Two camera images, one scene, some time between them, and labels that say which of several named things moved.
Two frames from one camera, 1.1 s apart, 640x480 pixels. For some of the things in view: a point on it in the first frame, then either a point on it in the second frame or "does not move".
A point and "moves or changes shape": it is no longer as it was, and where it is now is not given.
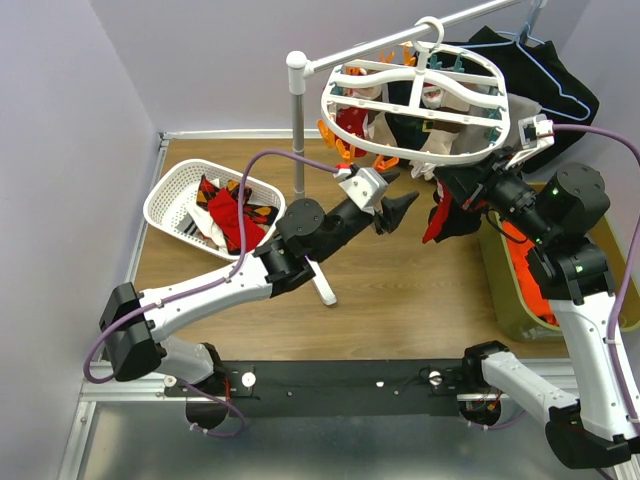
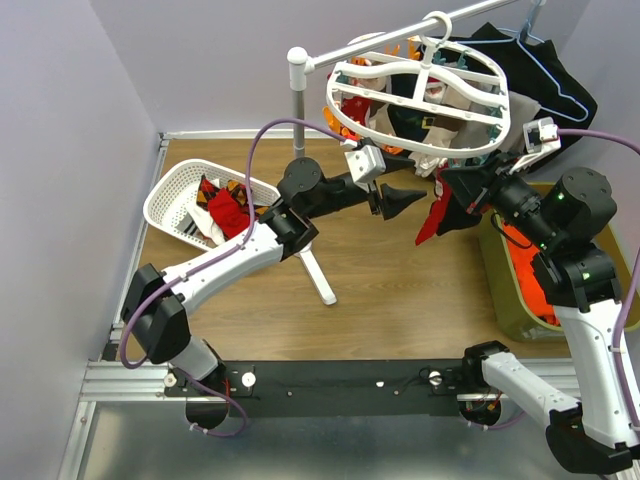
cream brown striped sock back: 381,128 → 379,115
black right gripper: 462,180 does not move
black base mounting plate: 332,388 does not move
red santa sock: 353,121 → 356,107
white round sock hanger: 422,105 moves or changes shape
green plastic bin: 514,310 does not move
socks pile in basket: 215,216 does not move
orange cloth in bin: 519,246 does not move
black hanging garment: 536,71 does not move
